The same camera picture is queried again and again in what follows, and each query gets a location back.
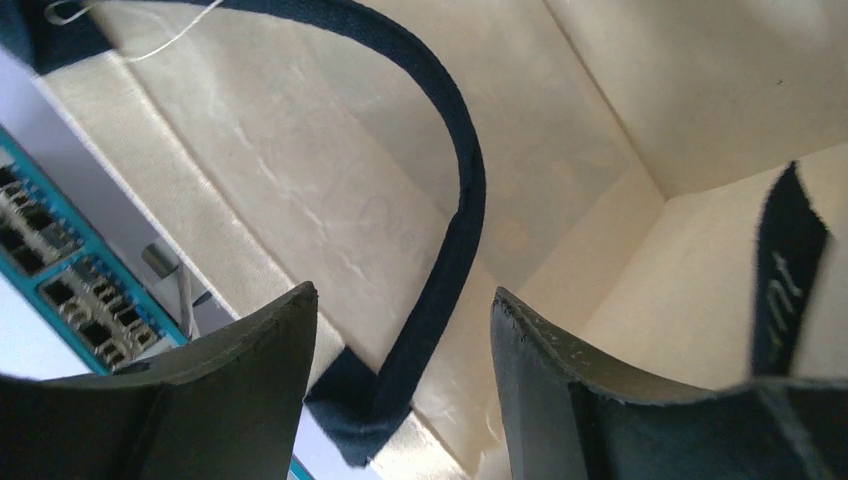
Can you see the metal monitor stand base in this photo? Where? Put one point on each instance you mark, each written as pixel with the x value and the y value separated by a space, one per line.
pixel 175 289

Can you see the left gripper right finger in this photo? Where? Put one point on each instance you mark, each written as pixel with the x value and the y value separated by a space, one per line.
pixel 572 411

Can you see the network switch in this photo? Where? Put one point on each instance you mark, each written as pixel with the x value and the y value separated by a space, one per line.
pixel 67 273

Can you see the beige canvas tote bag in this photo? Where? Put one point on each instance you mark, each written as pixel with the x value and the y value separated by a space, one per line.
pixel 666 180

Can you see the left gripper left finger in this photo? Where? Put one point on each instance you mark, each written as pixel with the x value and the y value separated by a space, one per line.
pixel 224 406

